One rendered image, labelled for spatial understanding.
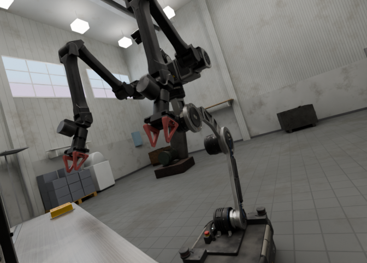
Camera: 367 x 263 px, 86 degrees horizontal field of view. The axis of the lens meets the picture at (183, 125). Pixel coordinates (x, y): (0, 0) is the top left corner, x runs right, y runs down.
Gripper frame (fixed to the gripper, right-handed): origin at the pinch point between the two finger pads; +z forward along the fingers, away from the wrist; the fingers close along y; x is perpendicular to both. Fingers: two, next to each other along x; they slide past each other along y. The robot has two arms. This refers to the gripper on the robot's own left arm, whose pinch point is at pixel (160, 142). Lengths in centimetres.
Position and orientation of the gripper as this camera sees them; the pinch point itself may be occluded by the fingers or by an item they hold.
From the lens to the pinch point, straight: 64.5
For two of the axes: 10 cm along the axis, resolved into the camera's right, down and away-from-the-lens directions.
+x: 5.5, 3.8, 7.5
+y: 8.3, -2.8, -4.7
